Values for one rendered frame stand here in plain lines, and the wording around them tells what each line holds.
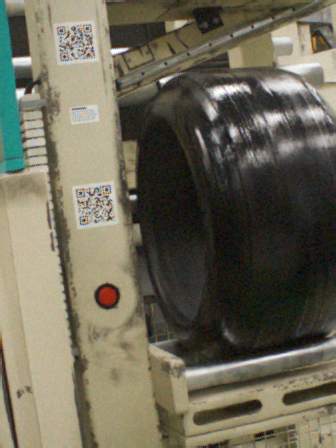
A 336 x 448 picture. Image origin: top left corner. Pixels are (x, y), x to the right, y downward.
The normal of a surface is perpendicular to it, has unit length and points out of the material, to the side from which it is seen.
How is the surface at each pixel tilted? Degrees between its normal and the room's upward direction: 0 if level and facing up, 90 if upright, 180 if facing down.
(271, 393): 90
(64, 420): 90
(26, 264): 90
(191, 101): 53
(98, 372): 90
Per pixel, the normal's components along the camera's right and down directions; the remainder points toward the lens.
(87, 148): 0.29, 0.01
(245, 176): 0.00, -0.18
